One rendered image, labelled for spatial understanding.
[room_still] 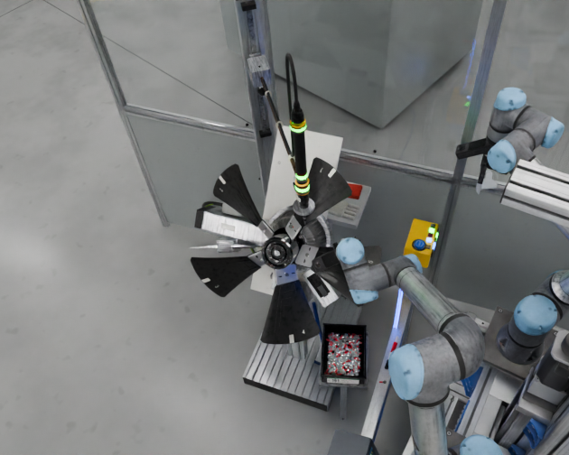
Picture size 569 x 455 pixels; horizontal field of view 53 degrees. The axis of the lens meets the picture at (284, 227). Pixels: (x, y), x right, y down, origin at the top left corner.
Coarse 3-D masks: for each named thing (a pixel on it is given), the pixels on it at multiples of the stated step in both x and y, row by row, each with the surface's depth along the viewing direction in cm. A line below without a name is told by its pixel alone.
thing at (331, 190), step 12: (312, 168) 205; (312, 180) 204; (324, 180) 199; (336, 180) 196; (312, 192) 202; (324, 192) 198; (336, 192) 195; (348, 192) 192; (324, 204) 196; (300, 216) 204; (312, 216) 198
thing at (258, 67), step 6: (252, 54) 215; (258, 54) 215; (252, 60) 214; (258, 60) 214; (264, 60) 214; (252, 66) 212; (258, 66) 212; (264, 66) 212; (252, 72) 210; (258, 72) 211; (264, 72) 211; (270, 72) 212; (252, 78) 212; (258, 78) 213; (264, 78) 213; (270, 78) 214; (258, 84) 215
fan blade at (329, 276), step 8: (320, 248) 207; (328, 248) 207; (368, 248) 203; (376, 248) 202; (368, 256) 202; (376, 256) 201; (376, 264) 200; (320, 272) 201; (328, 272) 201; (336, 272) 201; (328, 280) 200; (336, 280) 200; (344, 280) 199; (336, 288) 199; (344, 288) 198; (360, 304) 197
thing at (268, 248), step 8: (280, 232) 212; (272, 240) 202; (280, 240) 201; (288, 240) 202; (296, 240) 211; (304, 240) 211; (264, 248) 204; (272, 248) 203; (280, 248) 203; (288, 248) 201; (296, 248) 205; (264, 256) 204; (272, 256) 204; (280, 256) 203; (288, 256) 202; (296, 256) 207; (272, 264) 204; (280, 264) 204; (288, 264) 202
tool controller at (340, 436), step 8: (336, 432) 162; (344, 432) 161; (336, 440) 161; (344, 440) 160; (352, 440) 159; (360, 440) 159; (368, 440) 158; (336, 448) 159; (344, 448) 159; (352, 448) 158; (360, 448) 157; (368, 448) 157; (376, 448) 163
